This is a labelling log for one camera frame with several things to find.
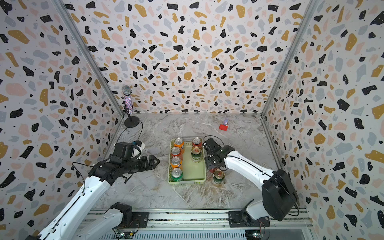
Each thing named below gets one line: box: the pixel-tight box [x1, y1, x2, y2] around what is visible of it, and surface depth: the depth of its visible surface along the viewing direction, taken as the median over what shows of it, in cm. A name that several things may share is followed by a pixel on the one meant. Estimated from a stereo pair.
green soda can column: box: [191, 146, 202, 163], surface depth 89 cm
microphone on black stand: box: [122, 85, 140, 128], surface depth 105 cm
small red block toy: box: [219, 124, 229, 132], surface depth 116 cm
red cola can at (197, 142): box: [192, 137, 203, 149], surface depth 94 cm
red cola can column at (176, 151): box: [170, 146, 183, 157], surface depth 89 cm
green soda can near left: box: [171, 167, 184, 182], surface depth 80 cm
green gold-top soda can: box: [213, 169, 226, 186], surface depth 80 cm
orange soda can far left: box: [173, 137, 185, 149], surface depth 94 cm
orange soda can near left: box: [170, 156, 183, 168], surface depth 85 cm
